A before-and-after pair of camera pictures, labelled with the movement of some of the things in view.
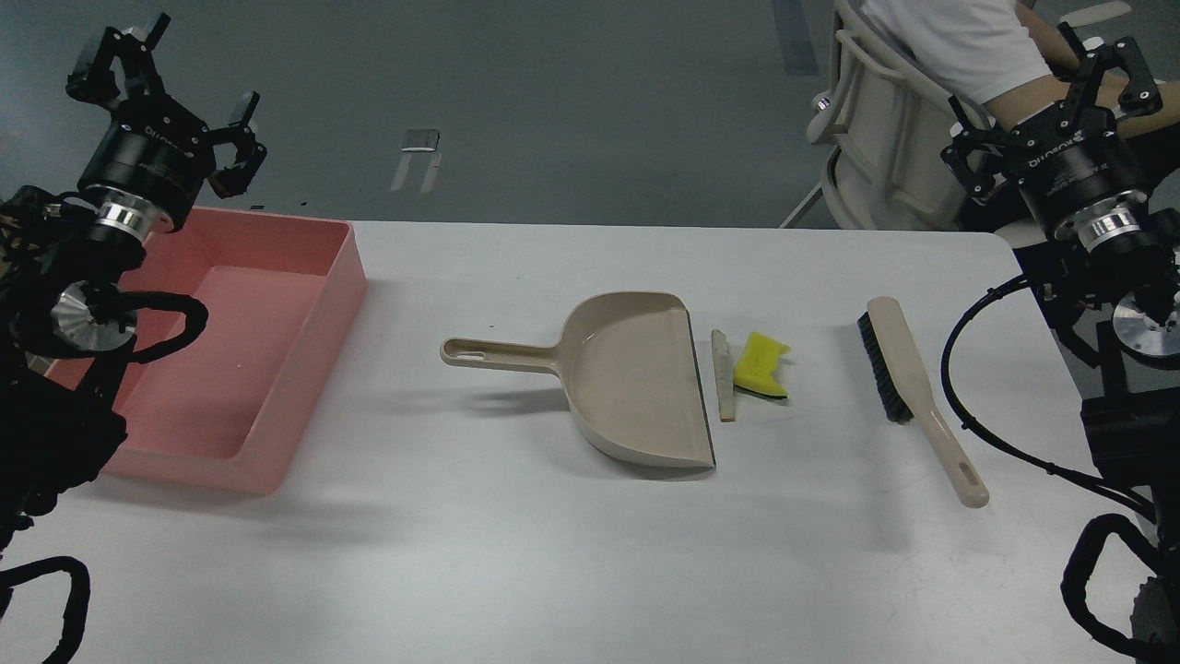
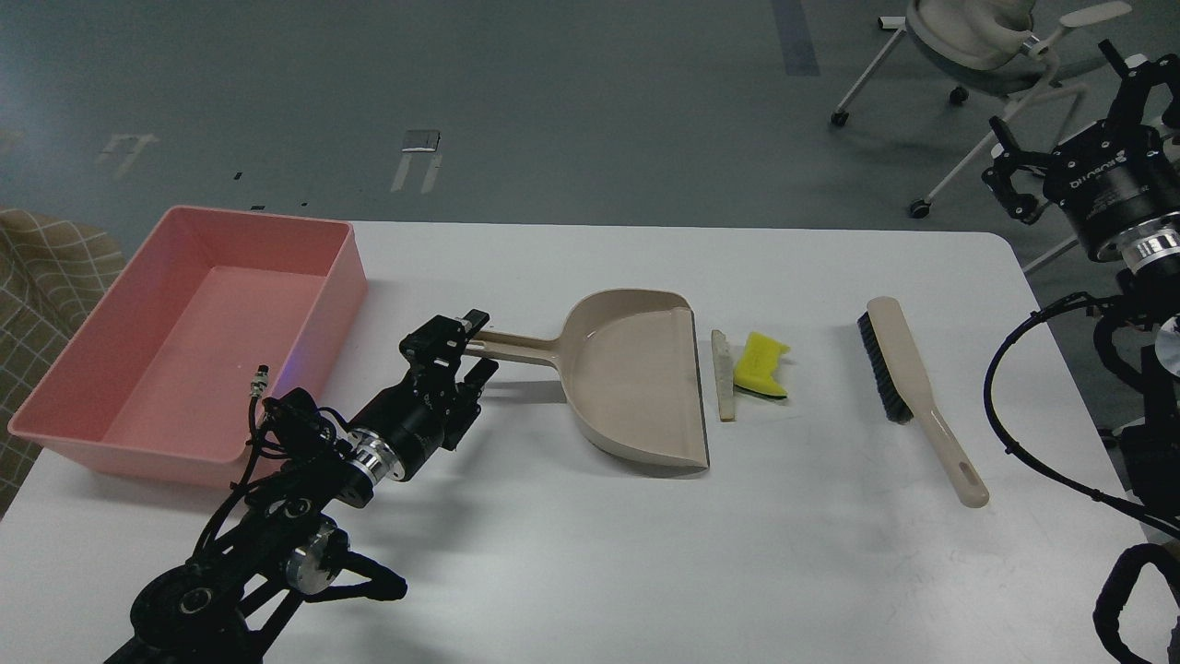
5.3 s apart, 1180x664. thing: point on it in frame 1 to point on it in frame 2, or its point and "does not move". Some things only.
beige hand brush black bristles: (904, 387) does not move
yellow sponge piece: (756, 362) does not move
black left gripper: (153, 158) to (403, 427)
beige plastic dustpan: (628, 366) does not move
